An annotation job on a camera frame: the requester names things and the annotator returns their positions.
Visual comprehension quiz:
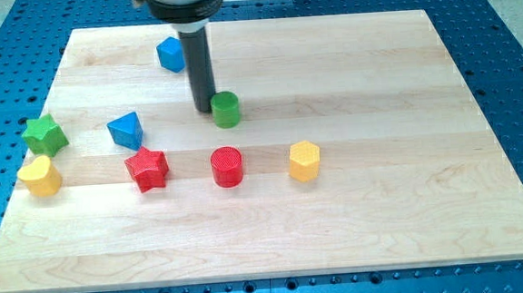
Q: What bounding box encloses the light wooden board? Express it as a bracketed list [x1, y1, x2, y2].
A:
[0, 9, 523, 293]

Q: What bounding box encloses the yellow hexagon block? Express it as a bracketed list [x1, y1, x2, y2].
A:
[289, 141, 321, 182]

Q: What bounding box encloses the yellow heart block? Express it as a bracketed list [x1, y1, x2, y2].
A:
[16, 154, 63, 197]

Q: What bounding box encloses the blue triangle block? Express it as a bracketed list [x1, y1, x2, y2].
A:
[106, 112, 143, 151]

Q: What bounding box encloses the blue cube block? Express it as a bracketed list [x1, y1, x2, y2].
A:
[156, 36, 184, 73]

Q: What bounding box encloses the green cylinder block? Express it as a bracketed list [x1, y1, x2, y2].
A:
[211, 92, 241, 129]

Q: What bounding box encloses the red cylinder block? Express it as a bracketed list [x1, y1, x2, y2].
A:
[211, 146, 243, 188]

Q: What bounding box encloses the red star block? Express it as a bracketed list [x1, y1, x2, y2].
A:
[124, 147, 169, 193]

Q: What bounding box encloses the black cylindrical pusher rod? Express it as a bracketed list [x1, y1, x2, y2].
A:
[178, 28, 215, 112]

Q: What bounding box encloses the green star block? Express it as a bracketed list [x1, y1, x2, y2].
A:
[22, 114, 69, 158]

